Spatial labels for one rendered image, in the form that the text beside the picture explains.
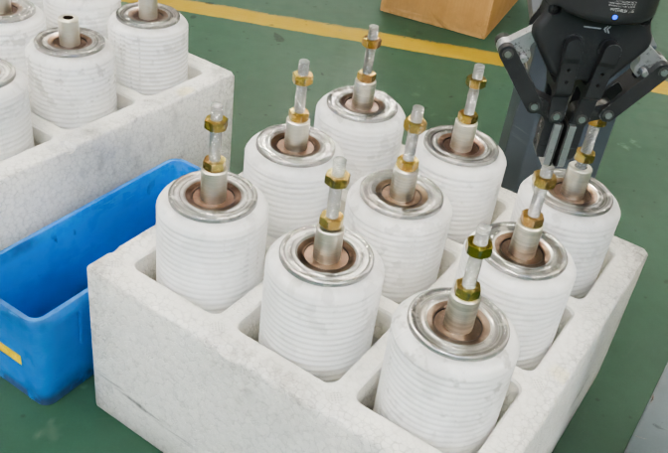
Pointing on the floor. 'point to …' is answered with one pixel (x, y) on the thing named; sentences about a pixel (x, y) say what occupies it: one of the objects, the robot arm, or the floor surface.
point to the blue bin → (68, 284)
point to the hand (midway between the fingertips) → (556, 140)
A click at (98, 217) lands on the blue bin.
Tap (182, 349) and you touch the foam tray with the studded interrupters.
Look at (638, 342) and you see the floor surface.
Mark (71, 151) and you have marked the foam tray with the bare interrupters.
